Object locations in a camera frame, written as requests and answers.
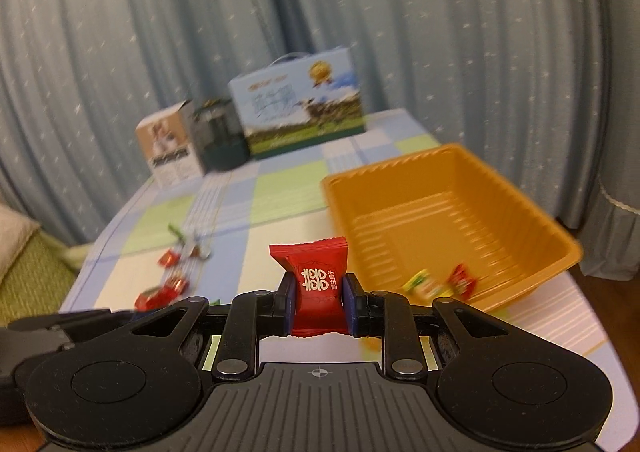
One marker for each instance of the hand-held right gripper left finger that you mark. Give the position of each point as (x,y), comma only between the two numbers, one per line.
(286,304)

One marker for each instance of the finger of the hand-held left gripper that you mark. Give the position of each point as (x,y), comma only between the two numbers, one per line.
(75,318)

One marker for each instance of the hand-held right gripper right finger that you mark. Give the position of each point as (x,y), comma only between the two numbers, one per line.
(351,304)

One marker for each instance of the red candy with white print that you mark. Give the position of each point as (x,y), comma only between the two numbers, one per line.
(320,282)

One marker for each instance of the orange plastic tray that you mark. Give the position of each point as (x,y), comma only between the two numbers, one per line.
(450,212)

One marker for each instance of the green woven cushion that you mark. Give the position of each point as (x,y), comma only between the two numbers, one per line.
(25,282)

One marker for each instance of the yellow green candy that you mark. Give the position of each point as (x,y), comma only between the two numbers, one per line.
(422,284)

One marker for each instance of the white pillow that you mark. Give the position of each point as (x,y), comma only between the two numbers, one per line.
(15,237)

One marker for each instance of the checked tablecloth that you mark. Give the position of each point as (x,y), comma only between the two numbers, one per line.
(280,202)

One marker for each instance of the white silver candy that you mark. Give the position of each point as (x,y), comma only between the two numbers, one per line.
(196,249)

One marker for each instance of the green candy stick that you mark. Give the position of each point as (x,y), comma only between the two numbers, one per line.
(175,231)

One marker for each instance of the dark green jar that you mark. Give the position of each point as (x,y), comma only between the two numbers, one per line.
(220,141)

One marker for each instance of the small beige box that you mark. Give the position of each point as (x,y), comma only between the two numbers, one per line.
(167,146)

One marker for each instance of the blue milk carton box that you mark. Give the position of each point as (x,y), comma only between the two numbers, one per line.
(300,106)

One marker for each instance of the blue star-print curtain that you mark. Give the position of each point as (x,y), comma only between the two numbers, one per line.
(350,6)

